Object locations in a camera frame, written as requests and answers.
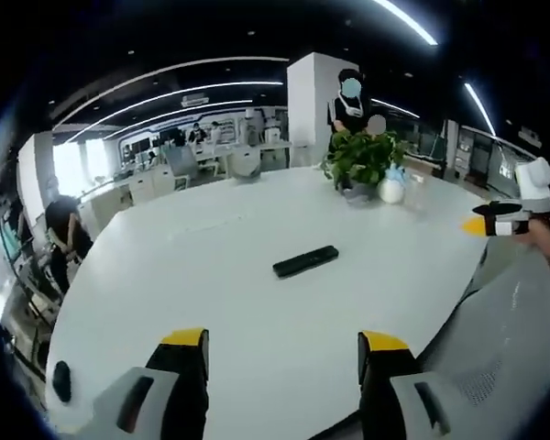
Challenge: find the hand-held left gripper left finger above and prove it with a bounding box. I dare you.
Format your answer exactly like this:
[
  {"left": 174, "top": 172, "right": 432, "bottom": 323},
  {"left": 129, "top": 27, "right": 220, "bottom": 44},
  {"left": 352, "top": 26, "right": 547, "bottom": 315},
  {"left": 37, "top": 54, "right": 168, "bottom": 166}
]
[{"left": 93, "top": 327, "right": 211, "bottom": 440}]

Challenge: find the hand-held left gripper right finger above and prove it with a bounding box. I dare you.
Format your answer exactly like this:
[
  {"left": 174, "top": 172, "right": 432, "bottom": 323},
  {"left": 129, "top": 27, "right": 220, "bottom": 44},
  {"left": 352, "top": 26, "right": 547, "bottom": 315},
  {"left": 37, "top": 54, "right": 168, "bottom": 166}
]
[{"left": 357, "top": 330, "right": 461, "bottom": 440}]

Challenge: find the black remote control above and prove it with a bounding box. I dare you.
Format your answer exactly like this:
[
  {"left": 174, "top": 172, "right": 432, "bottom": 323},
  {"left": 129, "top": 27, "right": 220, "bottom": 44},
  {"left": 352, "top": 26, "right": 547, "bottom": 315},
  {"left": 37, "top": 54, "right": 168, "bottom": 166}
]
[{"left": 272, "top": 245, "right": 340, "bottom": 279}]

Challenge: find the grey mesh office chair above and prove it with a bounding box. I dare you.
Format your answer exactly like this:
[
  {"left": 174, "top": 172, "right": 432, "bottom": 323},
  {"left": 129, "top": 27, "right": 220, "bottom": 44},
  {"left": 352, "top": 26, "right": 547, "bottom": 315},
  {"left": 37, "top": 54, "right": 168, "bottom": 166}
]
[{"left": 414, "top": 237, "right": 550, "bottom": 440}]

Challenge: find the white round vase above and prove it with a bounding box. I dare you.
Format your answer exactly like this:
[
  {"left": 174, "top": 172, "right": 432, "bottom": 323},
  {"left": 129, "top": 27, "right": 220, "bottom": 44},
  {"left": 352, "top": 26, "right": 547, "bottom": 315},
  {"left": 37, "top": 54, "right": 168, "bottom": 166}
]
[{"left": 378, "top": 165, "right": 407, "bottom": 204}]

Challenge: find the green potted plant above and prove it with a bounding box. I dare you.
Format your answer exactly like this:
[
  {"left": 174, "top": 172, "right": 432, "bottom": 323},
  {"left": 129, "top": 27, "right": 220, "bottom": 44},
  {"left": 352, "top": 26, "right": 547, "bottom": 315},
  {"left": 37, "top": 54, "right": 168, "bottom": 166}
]
[{"left": 320, "top": 129, "right": 412, "bottom": 203}]

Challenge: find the white square pillar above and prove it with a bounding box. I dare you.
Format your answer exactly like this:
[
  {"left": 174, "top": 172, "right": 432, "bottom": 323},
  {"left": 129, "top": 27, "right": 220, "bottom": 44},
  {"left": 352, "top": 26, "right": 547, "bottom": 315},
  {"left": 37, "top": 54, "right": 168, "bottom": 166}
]
[{"left": 286, "top": 51, "right": 361, "bottom": 170}]

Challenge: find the white round chair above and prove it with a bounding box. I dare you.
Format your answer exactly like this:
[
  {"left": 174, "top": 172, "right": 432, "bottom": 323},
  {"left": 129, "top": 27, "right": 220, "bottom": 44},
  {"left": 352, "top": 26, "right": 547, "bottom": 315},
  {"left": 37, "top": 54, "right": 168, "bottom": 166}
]
[{"left": 228, "top": 147, "right": 262, "bottom": 181}]

